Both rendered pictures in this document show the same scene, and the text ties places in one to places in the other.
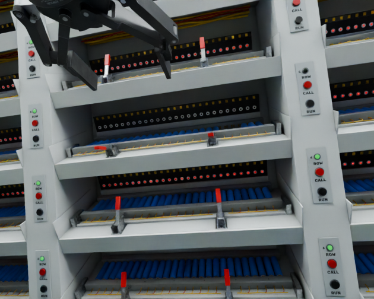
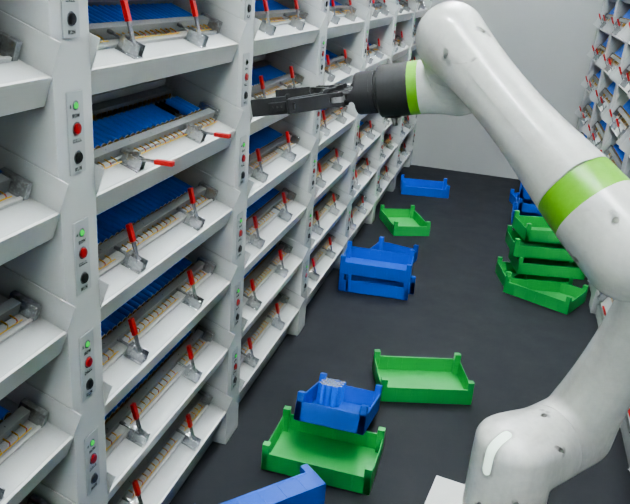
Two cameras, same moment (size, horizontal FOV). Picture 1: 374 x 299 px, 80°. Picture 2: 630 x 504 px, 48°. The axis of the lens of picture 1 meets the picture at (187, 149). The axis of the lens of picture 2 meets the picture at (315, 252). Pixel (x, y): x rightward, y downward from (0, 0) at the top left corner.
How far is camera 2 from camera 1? 1.45 m
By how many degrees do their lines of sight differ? 86
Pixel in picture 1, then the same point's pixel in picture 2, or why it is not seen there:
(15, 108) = (36, 96)
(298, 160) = (236, 149)
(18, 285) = not seen: outside the picture
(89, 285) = not seen: hidden behind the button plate
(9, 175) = (35, 234)
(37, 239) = (80, 320)
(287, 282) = (203, 265)
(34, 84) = (71, 51)
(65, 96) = (103, 77)
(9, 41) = not seen: outside the picture
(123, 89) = (153, 69)
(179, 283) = (151, 308)
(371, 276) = not seen: hidden behind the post
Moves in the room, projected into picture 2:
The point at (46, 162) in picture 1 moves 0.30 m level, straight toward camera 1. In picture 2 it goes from (88, 194) to (266, 184)
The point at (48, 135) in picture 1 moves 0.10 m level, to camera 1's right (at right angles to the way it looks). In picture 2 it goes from (90, 148) to (115, 135)
